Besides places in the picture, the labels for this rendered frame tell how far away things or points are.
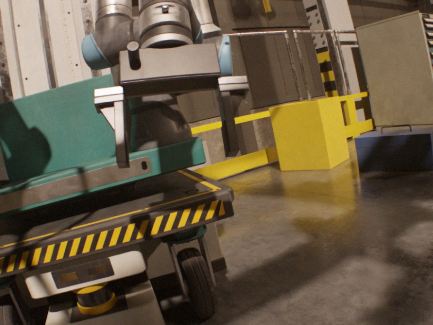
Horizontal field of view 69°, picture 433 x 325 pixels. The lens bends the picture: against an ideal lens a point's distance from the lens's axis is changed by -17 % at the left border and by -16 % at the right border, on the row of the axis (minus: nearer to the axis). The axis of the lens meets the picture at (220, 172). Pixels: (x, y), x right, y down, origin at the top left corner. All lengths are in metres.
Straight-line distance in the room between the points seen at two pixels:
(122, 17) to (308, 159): 1.79
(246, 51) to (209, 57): 8.00
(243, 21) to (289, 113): 6.49
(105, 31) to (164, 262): 0.61
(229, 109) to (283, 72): 8.54
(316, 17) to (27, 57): 3.08
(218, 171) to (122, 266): 1.82
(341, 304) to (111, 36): 0.75
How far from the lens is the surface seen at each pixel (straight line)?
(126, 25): 0.66
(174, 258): 0.84
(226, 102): 0.47
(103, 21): 0.69
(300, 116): 2.26
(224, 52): 0.80
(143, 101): 0.83
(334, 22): 3.68
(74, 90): 0.96
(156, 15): 0.51
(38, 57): 1.08
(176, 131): 0.82
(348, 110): 3.35
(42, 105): 0.97
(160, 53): 0.48
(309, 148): 2.28
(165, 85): 0.48
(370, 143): 2.01
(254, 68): 8.49
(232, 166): 2.55
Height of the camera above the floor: 0.48
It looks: 10 degrees down
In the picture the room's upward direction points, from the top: 12 degrees counter-clockwise
